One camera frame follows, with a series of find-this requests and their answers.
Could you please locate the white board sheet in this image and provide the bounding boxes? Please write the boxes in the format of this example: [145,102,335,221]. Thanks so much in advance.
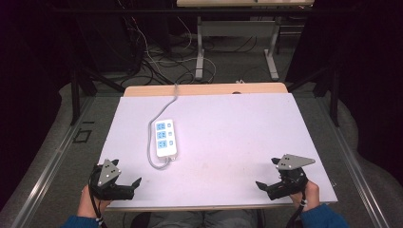
[98,92,338,211]

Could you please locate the metal floor rail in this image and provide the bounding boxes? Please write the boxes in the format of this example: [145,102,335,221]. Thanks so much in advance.
[10,95,97,228]
[315,96,395,228]

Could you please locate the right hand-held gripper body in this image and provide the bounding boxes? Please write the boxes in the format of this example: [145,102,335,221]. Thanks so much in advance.
[266,153,317,201]

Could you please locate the person's legs grey trousers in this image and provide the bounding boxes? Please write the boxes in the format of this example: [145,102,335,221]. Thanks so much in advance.
[131,209,264,228]

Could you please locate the wooden table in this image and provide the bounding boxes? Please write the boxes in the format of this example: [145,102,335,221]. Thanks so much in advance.
[123,82,290,98]

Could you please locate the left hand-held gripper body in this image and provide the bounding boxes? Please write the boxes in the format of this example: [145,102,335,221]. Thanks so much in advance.
[90,158,135,201]

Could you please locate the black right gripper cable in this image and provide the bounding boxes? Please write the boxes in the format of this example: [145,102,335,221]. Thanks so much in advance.
[285,189,309,228]

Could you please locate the person's left hand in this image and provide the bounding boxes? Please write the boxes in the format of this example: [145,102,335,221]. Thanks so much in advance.
[78,184,112,219]

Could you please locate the black metal stand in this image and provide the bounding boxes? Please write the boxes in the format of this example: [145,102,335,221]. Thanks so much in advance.
[69,67,126,126]
[285,63,340,127]

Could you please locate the tangle of floor cables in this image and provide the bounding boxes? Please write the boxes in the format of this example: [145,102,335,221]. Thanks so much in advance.
[117,0,264,86]

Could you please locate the grey power strip cable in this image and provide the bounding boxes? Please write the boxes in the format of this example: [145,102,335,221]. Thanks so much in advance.
[145,83,181,171]

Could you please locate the black square floor frame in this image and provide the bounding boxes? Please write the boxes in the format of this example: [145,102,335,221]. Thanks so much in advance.
[72,128,93,144]

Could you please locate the white power strip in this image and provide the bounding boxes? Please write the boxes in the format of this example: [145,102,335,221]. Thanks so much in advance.
[153,118,179,159]

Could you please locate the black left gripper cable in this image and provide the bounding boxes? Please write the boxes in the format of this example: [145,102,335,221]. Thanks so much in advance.
[87,170,108,228]

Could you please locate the grey metal frame desk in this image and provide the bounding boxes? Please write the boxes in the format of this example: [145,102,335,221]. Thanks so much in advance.
[176,0,316,82]

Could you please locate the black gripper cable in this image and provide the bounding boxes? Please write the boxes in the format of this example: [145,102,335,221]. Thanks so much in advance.
[285,189,309,228]
[87,170,108,228]

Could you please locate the person's right hand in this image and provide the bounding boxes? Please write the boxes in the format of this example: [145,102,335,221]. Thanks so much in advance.
[289,180,320,213]

